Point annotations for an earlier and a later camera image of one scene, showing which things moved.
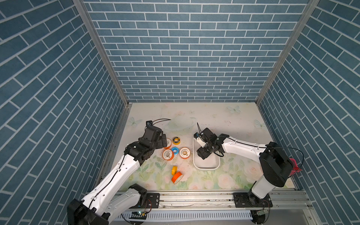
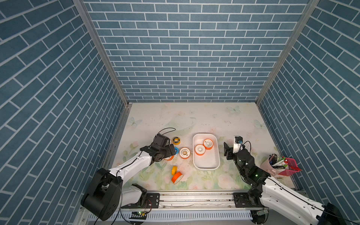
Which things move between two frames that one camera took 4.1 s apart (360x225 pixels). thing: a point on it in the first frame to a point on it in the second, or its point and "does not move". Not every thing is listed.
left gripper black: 160,143 to 168,152
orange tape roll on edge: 177,177 does not move
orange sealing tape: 184,153 does not move
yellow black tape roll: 176,140 does not move
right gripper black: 201,153 to 228,151
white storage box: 212,162 does not move
